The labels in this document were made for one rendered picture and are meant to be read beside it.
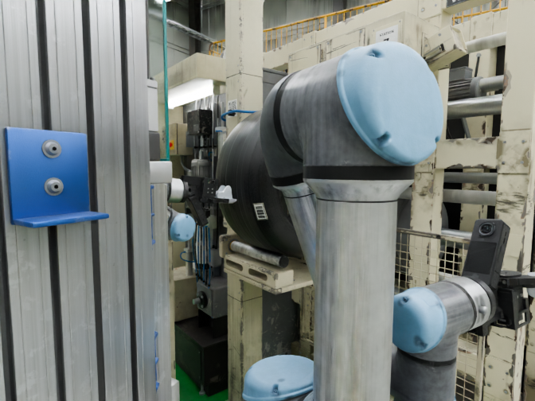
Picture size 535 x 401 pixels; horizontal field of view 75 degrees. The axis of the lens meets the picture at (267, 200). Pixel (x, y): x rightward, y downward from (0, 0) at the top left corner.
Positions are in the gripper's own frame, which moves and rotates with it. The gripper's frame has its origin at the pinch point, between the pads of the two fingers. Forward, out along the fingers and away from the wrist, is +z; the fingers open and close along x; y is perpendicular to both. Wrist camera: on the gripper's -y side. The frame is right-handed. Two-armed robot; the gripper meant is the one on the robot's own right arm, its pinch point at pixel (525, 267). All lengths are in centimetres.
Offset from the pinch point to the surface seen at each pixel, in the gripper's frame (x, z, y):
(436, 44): -41, 47, -68
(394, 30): -48, 32, -73
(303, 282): -79, 9, 15
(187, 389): -167, -12, 84
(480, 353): -37, 50, 41
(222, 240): -110, -10, -1
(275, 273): -77, -5, 10
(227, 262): -111, -8, 8
